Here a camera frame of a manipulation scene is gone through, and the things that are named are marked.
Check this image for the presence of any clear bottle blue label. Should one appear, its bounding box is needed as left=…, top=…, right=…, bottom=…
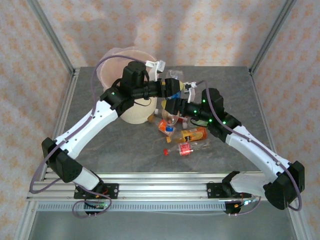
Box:
left=165, top=69, right=187, bottom=100

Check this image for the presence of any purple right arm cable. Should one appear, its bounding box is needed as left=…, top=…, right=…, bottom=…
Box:
left=194, top=79, right=303, bottom=217

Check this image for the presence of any aluminium table edge rail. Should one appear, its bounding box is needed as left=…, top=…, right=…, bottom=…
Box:
left=249, top=67, right=286, bottom=176
left=52, top=67, right=81, bottom=140

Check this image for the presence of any clear bottle red label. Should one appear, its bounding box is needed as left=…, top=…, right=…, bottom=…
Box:
left=162, top=139, right=213, bottom=157

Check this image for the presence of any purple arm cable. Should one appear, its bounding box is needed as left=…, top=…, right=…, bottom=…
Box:
left=29, top=56, right=151, bottom=219
left=194, top=79, right=303, bottom=217

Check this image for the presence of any cream plastic bin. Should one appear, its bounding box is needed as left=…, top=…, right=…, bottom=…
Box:
left=99, top=49, right=160, bottom=125

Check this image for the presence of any aluminium frame post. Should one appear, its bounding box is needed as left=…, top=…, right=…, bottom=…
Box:
left=26, top=0, right=77, bottom=76
left=248, top=0, right=298, bottom=76

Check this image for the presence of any grey slotted cable duct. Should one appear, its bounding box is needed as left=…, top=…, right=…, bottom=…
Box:
left=37, top=201, right=227, bottom=213

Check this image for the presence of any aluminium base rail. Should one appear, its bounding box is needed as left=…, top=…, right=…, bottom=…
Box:
left=26, top=171, right=301, bottom=202

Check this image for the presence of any yellow orange juice bottle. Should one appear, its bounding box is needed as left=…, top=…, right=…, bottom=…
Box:
left=165, top=126, right=209, bottom=144

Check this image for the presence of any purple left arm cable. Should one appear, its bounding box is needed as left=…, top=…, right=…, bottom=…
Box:
left=29, top=56, right=151, bottom=219

